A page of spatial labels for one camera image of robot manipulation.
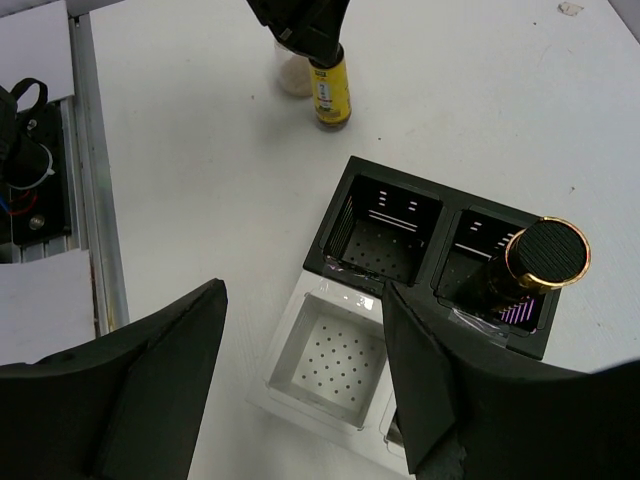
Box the gold-rimmed dark spice bottle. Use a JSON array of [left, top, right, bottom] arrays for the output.
[[453, 217, 591, 315]]

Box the yellow-label condiment bottle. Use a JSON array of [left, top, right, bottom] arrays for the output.
[[309, 44, 352, 129]]

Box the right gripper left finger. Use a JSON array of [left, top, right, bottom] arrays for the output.
[[1, 279, 228, 479]]

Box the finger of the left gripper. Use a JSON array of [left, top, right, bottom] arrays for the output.
[[247, 0, 350, 67]]

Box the black two-slot organizer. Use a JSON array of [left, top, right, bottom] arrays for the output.
[[302, 155, 561, 361]]

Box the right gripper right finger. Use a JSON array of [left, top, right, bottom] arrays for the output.
[[382, 282, 639, 479]]

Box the small white tape scrap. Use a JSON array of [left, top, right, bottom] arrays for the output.
[[557, 1, 584, 17]]

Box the white powder jar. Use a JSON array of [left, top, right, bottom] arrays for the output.
[[274, 41, 313, 98]]

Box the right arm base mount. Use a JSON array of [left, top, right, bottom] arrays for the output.
[[1, 77, 72, 264]]

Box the white two-slot organizer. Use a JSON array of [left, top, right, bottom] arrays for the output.
[[247, 271, 410, 478]]

